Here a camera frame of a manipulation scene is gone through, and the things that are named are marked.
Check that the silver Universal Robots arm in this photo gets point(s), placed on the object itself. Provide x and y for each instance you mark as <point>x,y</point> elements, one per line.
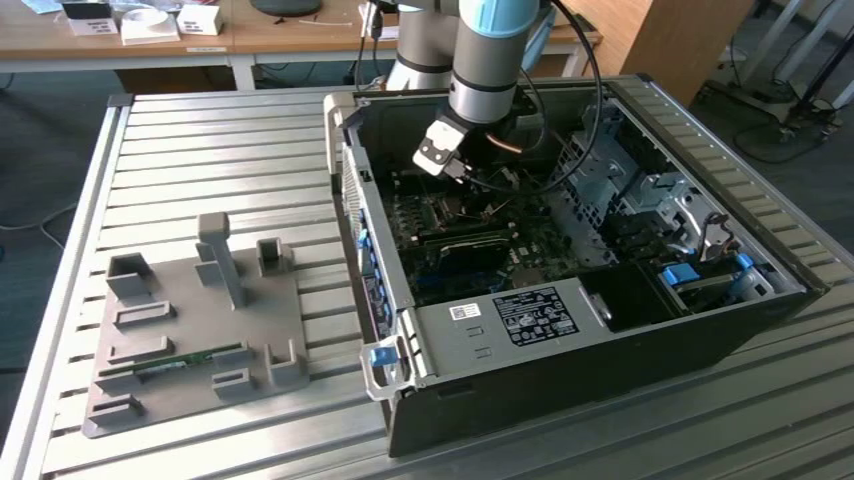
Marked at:
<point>483,75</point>

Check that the CPU socket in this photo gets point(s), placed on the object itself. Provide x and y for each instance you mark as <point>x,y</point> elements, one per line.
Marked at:
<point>446,212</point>

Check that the silver metal drive cage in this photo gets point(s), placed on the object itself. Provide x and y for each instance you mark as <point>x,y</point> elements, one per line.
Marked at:
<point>590,180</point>

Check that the green motherboard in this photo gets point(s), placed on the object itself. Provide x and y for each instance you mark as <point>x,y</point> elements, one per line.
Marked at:
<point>534,235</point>

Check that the black graphics card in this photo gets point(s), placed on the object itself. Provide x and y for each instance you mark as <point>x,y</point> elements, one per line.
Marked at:
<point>474,257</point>

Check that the silver chipset heatsink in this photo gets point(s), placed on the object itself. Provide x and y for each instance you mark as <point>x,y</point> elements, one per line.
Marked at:
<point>528,278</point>

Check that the white cardboard box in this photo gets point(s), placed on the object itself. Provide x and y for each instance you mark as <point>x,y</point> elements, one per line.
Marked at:
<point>379,22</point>

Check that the wooden desk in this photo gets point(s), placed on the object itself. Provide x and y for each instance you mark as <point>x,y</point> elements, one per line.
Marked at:
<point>40,45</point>
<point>300,40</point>

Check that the grey power supply unit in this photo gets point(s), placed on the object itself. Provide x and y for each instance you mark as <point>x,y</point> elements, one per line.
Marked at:
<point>460,345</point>

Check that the blue disk carrier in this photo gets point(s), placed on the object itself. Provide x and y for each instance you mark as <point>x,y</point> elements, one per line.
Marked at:
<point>679,276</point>
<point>743,267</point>

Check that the wooden cabinet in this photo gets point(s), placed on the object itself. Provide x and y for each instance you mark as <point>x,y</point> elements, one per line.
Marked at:
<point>687,40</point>

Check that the blue case latch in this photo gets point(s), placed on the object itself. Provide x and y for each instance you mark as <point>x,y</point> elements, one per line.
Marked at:
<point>382,357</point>

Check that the dark round object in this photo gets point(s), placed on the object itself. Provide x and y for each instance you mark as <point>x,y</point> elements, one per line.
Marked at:
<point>287,6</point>

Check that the open black PC case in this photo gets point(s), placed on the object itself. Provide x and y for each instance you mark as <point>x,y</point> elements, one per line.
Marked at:
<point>601,380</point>

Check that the white printed box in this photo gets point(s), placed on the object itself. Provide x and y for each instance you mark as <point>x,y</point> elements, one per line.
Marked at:
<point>199,20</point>

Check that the grey parts rack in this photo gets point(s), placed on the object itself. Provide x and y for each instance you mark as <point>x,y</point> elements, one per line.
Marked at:
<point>194,320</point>

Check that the white round holder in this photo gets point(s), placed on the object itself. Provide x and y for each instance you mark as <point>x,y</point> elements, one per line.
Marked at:
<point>150,27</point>

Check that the green RAM stick on rack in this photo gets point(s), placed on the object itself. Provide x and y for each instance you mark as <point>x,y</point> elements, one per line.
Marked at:
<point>196,357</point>

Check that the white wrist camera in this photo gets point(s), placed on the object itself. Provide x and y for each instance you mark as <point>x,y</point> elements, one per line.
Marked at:
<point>440,145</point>

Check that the black plastic bracket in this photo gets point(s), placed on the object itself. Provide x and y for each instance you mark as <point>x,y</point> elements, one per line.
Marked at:
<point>634,232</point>

